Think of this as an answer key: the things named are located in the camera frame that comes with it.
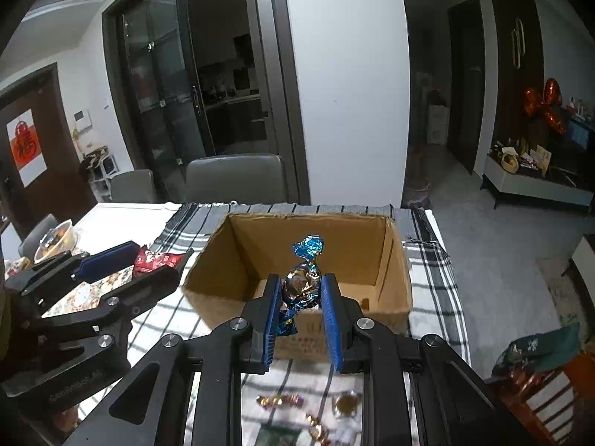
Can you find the white shoe rack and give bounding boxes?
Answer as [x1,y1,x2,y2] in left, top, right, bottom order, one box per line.
[80,146,119,203]

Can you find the blue foil candy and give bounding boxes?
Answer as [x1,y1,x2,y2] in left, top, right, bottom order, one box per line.
[276,235,324,336]

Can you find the grey chair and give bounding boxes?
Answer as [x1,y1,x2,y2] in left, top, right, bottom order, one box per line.
[111,169,157,203]
[186,153,289,204]

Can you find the white table mat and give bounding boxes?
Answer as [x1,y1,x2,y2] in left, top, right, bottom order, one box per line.
[74,203,180,255]

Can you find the glass sliding door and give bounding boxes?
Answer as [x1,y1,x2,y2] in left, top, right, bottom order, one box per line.
[103,0,311,204]

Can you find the brown cardboard box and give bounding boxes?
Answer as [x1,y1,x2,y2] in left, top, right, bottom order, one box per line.
[183,213,412,361]

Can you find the red foil balloons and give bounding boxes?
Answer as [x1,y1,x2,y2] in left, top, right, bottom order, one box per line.
[523,78,567,135]

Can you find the red fu poster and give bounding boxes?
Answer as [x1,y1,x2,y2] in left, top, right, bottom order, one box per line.
[6,109,47,187]

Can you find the white tv bench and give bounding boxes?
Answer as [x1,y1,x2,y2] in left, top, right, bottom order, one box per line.
[480,156,594,214]

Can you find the red snack packet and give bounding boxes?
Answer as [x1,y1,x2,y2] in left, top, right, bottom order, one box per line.
[132,246,184,277]

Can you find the glass fruit bowl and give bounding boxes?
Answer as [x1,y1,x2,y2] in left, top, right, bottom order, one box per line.
[33,220,79,264]

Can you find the grey chair far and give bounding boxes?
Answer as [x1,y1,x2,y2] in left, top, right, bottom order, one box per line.
[111,169,157,203]

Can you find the patterned table runner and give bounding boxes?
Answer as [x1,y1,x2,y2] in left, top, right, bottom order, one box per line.
[42,266,133,318]

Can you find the green cloth on chair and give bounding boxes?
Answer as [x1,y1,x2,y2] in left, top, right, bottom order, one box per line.
[492,323,581,376]

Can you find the grey chair near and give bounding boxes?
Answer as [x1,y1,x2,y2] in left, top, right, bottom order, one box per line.
[186,153,289,204]

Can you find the red wooden chair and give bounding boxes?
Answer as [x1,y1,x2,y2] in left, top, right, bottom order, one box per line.
[488,351,594,445]

